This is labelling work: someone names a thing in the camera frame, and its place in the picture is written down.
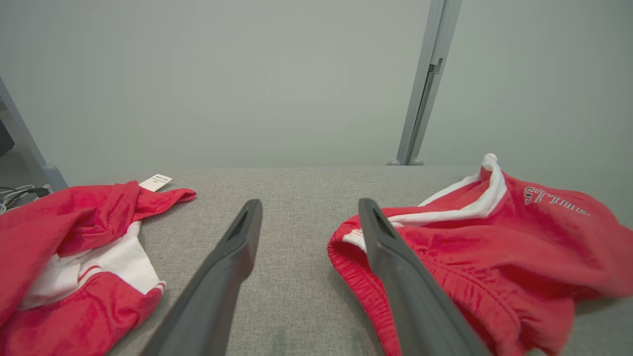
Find red white basketball jersey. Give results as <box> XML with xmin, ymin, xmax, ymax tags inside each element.
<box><xmin>0</xmin><ymin>174</ymin><xmax>197</xmax><ymax>356</ymax></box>

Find grey metal partition post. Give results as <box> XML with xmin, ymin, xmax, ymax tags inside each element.
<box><xmin>387</xmin><ymin>0</ymin><xmax>463</xmax><ymax>166</ymax></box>

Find loose floor cables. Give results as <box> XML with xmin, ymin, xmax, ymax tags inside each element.
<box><xmin>0</xmin><ymin>185</ymin><xmax>51</xmax><ymax>214</ymax></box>

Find red basketball shorts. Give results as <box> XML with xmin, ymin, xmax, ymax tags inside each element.
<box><xmin>327</xmin><ymin>153</ymin><xmax>633</xmax><ymax>356</ymax></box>

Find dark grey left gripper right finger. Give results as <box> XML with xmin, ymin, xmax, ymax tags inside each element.
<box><xmin>358</xmin><ymin>198</ymin><xmax>490</xmax><ymax>356</ymax></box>

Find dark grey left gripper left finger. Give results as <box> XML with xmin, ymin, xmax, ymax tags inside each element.
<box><xmin>141</xmin><ymin>199</ymin><xmax>263</xmax><ymax>356</ymax></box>

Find thin grey slanted frame post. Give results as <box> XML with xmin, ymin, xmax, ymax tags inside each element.
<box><xmin>0</xmin><ymin>77</ymin><xmax>69</xmax><ymax>192</ymax></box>

